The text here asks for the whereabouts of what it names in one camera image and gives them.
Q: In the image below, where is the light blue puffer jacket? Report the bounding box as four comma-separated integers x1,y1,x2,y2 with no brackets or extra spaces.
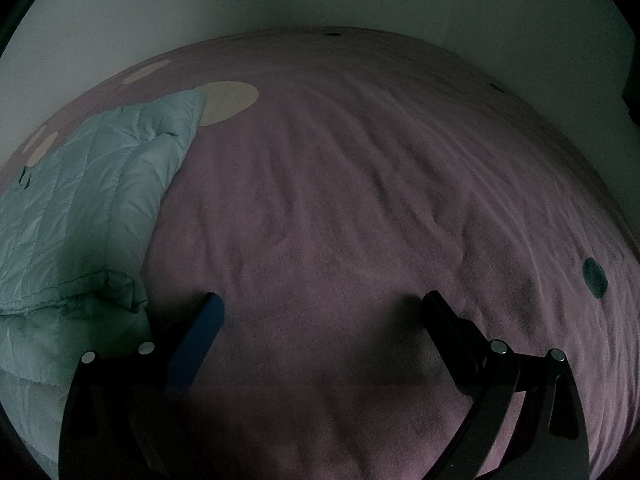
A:
0,89,208,391

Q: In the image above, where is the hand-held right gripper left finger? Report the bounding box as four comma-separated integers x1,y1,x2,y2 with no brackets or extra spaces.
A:
59,291,225,480

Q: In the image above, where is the pink dotted bed blanket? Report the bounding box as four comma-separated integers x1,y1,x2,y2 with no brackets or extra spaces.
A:
0,27,640,480

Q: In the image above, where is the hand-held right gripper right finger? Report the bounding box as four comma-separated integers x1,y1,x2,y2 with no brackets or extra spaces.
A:
421,290,592,480

